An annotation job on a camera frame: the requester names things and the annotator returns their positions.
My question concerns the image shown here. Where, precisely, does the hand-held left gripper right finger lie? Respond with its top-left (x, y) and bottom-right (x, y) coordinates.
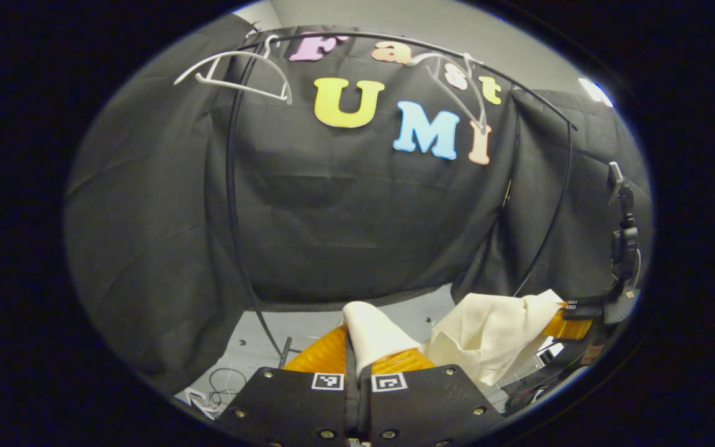
top-left (359, 348), bottom-right (507, 447)

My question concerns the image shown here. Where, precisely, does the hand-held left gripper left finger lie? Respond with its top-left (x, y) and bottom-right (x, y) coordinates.
top-left (216, 325), bottom-right (359, 447)

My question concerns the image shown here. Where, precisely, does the cream long-sleeved shirt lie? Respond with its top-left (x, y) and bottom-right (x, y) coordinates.
top-left (342, 289), bottom-right (564, 389)

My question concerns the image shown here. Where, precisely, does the white plastic clothes hanger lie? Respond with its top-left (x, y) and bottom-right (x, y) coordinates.
top-left (407, 52), bottom-right (488, 134)
top-left (173, 34), bottom-right (294, 105)

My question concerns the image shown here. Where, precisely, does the black metal clothes rack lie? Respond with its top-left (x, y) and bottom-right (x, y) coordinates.
top-left (225, 31), bottom-right (578, 367)

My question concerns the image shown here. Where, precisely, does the white power strip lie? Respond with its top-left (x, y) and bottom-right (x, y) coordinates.
top-left (174, 388), bottom-right (222, 420)

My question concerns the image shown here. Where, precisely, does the black backdrop cloth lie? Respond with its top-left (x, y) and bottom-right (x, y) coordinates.
top-left (65, 14), bottom-right (653, 395)

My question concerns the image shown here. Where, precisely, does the ceiling light panel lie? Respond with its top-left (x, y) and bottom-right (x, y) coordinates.
top-left (579, 77), bottom-right (614, 107)

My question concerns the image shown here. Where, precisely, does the black camera stand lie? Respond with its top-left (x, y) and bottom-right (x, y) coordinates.
top-left (608, 161), bottom-right (642, 292)

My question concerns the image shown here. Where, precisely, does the thin black floor cable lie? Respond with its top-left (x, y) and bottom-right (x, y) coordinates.
top-left (207, 366), bottom-right (248, 407)

